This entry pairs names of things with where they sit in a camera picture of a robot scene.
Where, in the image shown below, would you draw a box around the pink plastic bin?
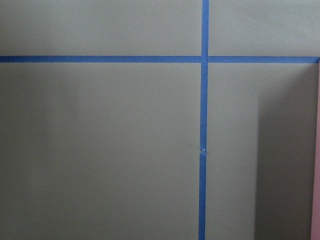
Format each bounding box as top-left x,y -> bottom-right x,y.
309,93 -> 320,240

